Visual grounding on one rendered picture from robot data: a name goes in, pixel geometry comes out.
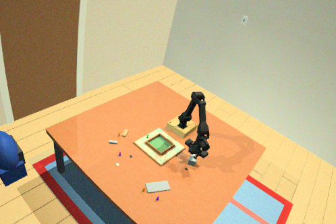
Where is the grey flat bar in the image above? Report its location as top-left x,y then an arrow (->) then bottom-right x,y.
145,180 -> 171,193

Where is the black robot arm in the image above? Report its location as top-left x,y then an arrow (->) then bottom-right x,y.
177,92 -> 211,155

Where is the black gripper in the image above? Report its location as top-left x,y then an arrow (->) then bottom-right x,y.
185,138 -> 208,159

